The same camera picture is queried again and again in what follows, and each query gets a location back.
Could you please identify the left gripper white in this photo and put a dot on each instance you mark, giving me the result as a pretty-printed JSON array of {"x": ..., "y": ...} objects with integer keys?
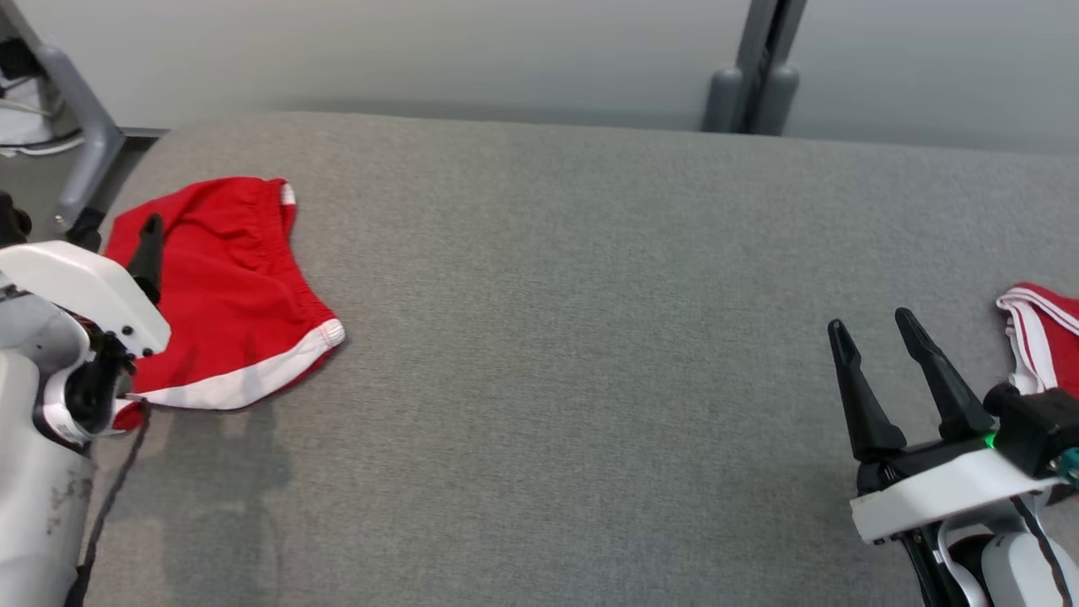
[{"x": 84, "y": 282}]

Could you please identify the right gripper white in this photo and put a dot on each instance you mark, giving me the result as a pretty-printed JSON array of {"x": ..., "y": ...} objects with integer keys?
[{"x": 944, "y": 493}]

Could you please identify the red shorts white hem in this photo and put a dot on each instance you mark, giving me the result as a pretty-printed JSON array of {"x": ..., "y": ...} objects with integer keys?
[{"x": 236, "y": 287}]

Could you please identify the red white sports shirt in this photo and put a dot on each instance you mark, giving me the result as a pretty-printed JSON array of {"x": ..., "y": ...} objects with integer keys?
[{"x": 1054, "y": 337}]

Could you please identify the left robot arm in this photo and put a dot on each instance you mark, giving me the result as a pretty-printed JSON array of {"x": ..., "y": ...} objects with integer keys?
[{"x": 34, "y": 472}]

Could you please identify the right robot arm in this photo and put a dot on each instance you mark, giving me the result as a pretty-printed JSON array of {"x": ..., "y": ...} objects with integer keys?
[{"x": 1003, "y": 565}]

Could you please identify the grey metal partition leg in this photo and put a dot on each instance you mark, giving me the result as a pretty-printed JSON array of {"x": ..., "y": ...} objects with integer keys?
[{"x": 80, "y": 118}]

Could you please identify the black power adapter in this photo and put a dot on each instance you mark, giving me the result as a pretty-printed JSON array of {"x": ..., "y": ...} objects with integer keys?
[{"x": 17, "y": 59}]

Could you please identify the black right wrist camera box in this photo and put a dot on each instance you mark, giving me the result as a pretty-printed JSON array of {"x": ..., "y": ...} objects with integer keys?
[{"x": 1037, "y": 426}]

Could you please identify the grey partition post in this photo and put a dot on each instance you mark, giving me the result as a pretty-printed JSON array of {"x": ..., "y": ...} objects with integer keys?
[{"x": 754, "y": 76}]

